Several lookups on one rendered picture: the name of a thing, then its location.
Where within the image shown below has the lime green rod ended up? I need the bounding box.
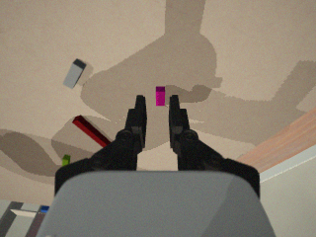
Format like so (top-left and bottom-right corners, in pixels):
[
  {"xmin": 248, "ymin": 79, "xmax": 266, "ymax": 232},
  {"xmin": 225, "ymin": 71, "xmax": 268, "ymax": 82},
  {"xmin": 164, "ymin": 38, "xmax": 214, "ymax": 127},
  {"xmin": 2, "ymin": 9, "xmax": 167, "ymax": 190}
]
[{"xmin": 62, "ymin": 154, "xmax": 70, "ymax": 166}]

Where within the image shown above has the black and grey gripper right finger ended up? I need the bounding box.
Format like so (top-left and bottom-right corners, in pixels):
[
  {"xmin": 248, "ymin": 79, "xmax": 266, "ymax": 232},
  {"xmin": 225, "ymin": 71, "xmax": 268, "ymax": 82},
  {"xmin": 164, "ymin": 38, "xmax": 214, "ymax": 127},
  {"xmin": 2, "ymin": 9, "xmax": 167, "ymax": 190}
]
[{"xmin": 169, "ymin": 95, "xmax": 260, "ymax": 198}]

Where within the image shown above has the grey rectangular bar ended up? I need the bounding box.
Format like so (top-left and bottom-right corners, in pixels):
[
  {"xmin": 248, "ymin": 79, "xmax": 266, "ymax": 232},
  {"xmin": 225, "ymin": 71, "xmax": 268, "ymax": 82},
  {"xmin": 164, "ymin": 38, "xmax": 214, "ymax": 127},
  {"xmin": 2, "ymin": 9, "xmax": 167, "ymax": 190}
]
[{"xmin": 63, "ymin": 59, "xmax": 86, "ymax": 89}]

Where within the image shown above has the red rod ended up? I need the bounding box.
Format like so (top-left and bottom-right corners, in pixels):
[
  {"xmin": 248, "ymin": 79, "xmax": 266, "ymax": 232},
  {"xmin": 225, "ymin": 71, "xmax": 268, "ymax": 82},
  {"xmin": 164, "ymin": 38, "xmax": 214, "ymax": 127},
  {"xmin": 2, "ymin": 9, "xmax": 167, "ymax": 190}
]
[{"xmin": 73, "ymin": 116, "xmax": 111, "ymax": 147}]

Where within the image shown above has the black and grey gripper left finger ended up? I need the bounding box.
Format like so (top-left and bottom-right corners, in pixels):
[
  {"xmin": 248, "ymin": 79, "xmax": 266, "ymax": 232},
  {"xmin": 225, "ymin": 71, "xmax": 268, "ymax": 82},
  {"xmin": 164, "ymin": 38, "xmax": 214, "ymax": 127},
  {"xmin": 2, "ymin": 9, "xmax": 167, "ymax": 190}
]
[{"xmin": 54, "ymin": 95, "xmax": 147, "ymax": 196}]

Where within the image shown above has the magenta block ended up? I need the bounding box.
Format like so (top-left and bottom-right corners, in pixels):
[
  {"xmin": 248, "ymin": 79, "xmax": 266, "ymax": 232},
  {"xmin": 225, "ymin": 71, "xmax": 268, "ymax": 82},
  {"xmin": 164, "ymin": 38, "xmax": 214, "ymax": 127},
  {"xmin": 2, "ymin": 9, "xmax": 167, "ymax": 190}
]
[{"xmin": 156, "ymin": 86, "xmax": 165, "ymax": 106}]

